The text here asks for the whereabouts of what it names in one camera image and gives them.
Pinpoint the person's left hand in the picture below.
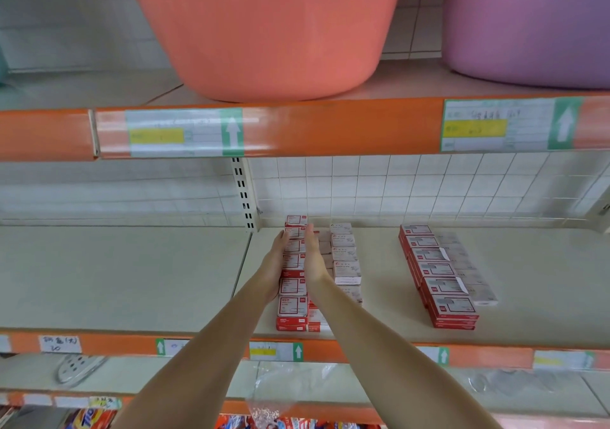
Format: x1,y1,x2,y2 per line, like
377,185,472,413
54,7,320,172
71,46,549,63
255,228,293,298

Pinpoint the person's right hand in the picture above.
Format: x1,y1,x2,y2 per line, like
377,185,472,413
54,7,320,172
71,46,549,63
302,222,331,290

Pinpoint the white shelf with orange edges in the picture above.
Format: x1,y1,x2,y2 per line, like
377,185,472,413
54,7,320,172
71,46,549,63
0,62,610,429

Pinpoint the person's right forearm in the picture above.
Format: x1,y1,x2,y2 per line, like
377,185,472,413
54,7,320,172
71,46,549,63
307,276,501,429

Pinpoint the person's left forearm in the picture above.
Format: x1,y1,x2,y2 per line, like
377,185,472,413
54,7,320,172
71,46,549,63
114,285,283,429

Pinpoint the white perforated shelf upright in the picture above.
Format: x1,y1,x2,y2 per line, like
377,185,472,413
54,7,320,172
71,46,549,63
585,190,610,235
231,157,261,233

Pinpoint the clear plastic bag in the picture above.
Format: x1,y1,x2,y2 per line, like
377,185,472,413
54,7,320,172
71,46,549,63
246,362,341,418

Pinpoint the large label with green arrow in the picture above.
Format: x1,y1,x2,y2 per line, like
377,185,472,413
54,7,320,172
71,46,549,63
126,108,247,159
440,98,585,155

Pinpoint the white handwritten label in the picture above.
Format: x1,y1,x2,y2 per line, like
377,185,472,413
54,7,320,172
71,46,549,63
38,334,83,355

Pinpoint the cluster of clear glasses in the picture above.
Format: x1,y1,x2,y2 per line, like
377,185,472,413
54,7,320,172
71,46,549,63
467,367,566,395

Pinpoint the orange plastic basin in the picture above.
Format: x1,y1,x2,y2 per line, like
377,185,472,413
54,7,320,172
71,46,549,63
95,0,417,104

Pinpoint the pile of small colourful packets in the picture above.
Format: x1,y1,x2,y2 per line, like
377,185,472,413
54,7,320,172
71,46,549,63
62,405,383,429

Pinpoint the purple plastic basin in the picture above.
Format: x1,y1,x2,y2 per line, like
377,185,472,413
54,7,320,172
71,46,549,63
439,0,610,90

